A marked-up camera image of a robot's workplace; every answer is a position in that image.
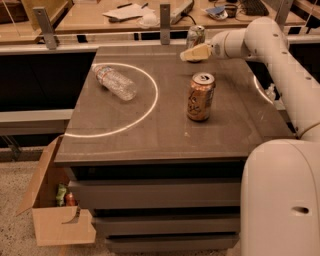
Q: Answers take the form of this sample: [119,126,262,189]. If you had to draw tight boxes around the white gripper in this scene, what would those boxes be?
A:
[180,31,229,62]

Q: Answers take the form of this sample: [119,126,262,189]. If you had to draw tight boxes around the green white 7up can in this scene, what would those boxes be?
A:
[186,25,205,48]

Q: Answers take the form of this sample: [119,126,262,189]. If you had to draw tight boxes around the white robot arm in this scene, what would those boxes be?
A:
[180,17,320,256]

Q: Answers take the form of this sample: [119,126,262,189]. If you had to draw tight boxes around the orange soda can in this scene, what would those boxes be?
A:
[187,72,215,122]

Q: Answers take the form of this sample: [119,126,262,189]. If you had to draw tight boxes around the clear bottle behind table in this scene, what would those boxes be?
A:
[265,83,276,102]

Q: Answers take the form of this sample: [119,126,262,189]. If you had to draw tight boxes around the clear plastic water bottle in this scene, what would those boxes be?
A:
[92,65,137,101]

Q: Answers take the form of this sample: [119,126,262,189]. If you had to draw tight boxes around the red can in box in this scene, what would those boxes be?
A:
[65,193,77,206]

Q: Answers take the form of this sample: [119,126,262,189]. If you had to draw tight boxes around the white power strip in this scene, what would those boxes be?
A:
[170,0,194,24]

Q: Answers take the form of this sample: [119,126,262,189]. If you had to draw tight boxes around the small dark bowl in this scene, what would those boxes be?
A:
[225,4,238,18]

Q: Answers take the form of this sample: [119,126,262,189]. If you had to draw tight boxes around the white face mask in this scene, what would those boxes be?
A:
[137,13,159,28]

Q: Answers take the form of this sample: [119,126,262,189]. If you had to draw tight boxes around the black keyboard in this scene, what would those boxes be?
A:
[239,0,269,16]

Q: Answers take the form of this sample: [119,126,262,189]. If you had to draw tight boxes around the white papers on desk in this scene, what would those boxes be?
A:
[103,4,154,20]

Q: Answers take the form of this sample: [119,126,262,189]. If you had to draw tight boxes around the grey drawer cabinet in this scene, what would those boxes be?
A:
[55,45,291,253]

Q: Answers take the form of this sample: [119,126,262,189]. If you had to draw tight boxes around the green snack bag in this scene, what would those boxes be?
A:
[56,184,67,207]

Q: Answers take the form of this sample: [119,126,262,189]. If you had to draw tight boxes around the brown cardboard box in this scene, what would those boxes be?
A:
[16,136,96,246]

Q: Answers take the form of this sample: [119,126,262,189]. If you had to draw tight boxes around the metal bracket middle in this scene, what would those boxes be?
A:
[160,3,170,45]

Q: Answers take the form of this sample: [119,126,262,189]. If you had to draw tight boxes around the metal bracket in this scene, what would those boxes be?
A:
[33,7,58,50]
[275,0,294,26]
[160,3,170,45]

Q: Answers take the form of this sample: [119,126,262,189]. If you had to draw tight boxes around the metal bracket right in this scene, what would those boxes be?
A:
[275,0,294,26]

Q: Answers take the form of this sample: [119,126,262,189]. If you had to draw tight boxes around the metal bracket left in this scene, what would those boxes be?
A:
[33,7,58,50]

